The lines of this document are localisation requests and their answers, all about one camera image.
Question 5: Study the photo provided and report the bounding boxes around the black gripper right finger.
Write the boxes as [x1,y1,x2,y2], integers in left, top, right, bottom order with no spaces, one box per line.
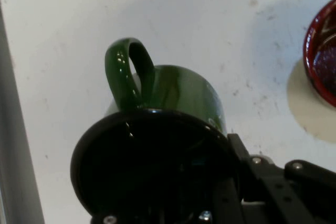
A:
[226,133,336,224]

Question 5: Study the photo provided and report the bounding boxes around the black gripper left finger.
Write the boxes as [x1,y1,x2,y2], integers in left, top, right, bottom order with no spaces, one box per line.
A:
[90,177,244,224]

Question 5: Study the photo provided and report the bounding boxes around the green ceramic mug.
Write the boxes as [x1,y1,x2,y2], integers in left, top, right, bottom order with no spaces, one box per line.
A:
[70,37,244,224]

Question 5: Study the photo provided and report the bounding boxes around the dark red ceramic mug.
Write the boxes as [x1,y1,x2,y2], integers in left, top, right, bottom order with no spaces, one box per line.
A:
[303,0,336,108]

